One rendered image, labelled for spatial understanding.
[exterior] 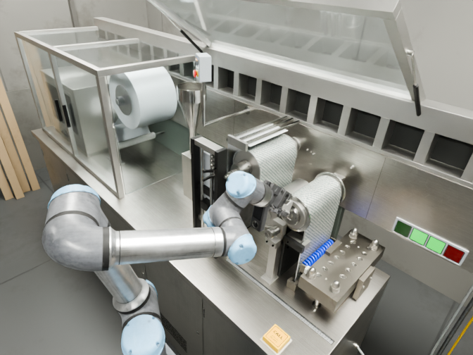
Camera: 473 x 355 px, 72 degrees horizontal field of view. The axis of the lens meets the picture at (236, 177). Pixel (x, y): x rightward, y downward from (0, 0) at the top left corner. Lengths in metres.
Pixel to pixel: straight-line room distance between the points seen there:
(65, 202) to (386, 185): 1.09
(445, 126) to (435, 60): 1.23
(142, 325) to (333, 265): 0.75
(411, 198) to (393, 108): 0.34
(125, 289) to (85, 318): 1.54
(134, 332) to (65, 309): 1.64
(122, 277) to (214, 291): 0.50
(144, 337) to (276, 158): 0.78
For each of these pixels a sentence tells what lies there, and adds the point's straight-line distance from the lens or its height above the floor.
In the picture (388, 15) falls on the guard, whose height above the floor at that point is 1.93.
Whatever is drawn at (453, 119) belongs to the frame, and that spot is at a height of 1.64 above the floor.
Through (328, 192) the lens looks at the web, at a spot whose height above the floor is 1.30.
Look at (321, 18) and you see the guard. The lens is 0.99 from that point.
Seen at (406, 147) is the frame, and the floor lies 1.47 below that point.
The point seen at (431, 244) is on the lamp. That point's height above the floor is 1.18.
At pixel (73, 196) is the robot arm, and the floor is 1.53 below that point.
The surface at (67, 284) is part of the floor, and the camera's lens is 2.81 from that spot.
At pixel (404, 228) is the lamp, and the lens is 1.43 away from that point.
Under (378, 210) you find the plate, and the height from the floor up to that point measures 1.21.
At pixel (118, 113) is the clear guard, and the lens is 1.74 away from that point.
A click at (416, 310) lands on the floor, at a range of 2.84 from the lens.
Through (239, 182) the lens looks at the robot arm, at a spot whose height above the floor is 1.51.
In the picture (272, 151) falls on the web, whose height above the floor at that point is 1.39.
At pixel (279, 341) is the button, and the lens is 1.27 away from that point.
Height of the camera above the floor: 1.99
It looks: 32 degrees down
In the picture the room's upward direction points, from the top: 3 degrees clockwise
